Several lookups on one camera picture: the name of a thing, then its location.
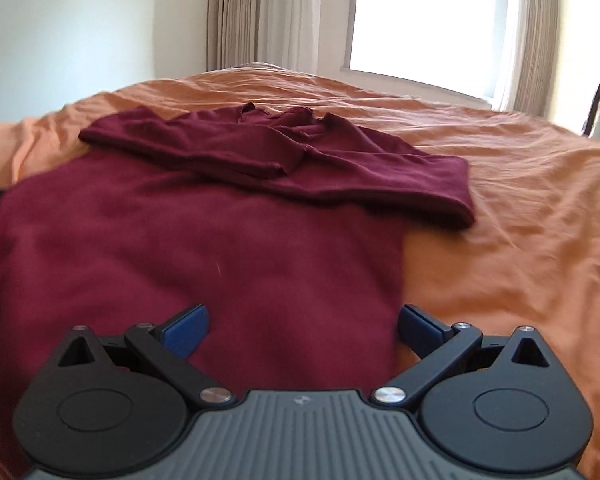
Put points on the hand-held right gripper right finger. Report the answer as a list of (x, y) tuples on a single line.
[(420, 327)]

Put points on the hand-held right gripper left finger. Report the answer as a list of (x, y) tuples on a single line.
[(185, 332)]

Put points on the maroon long-sleeve shirt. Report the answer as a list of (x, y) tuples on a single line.
[(180, 240)]

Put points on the orange duvet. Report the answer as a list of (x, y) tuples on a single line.
[(505, 235)]

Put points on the beige curtain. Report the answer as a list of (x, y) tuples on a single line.
[(232, 10), (542, 35)]

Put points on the sheer white curtain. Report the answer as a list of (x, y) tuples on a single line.
[(512, 35), (305, 10)]

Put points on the window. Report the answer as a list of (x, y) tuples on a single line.
[(430, 15)]

